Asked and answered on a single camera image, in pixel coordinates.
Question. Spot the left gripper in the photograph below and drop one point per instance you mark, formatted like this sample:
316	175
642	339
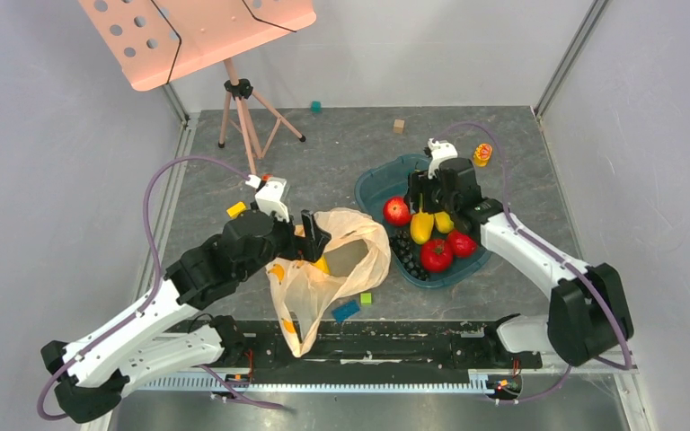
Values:
313	243

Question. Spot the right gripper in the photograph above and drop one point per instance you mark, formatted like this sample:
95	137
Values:
434	198

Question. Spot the beige plastic bag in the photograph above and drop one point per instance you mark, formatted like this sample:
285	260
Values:
357	258

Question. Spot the yellow lemon fake fruit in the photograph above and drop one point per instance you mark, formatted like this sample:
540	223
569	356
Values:
322	265

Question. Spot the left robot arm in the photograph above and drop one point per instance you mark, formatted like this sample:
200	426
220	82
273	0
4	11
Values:
92	375

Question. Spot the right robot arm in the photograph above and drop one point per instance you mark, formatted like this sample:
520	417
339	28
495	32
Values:
588	313

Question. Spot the red apple fake fruit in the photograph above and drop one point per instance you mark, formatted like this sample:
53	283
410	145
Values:
461	245

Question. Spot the red tomato fake fruit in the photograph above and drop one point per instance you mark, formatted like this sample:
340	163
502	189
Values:
436	256

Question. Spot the black grapes fake bunch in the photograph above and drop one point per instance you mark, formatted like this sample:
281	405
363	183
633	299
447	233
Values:
408	254

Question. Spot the yellow green mango fruit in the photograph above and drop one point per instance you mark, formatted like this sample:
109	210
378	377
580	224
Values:
443	222

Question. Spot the yellow red toy piece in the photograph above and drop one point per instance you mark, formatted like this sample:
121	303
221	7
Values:
482	154

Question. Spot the teal plastic tub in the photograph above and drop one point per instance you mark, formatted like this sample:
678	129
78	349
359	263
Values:
374	187

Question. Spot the blue flat block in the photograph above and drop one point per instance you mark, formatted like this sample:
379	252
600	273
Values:
345	311

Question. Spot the small green cube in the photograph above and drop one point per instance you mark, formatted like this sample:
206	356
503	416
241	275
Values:
365	299

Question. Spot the small wooden cube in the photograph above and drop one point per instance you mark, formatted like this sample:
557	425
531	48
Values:
399	126

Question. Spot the small yellow block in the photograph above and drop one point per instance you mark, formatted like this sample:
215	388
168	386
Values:
236	209

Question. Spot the small teal cube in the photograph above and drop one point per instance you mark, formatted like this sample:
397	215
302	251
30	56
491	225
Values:
316	106

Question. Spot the pink music stand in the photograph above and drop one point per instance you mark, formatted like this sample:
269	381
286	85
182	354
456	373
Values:
156	42

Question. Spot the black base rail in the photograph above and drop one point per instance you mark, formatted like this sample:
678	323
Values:
369	357

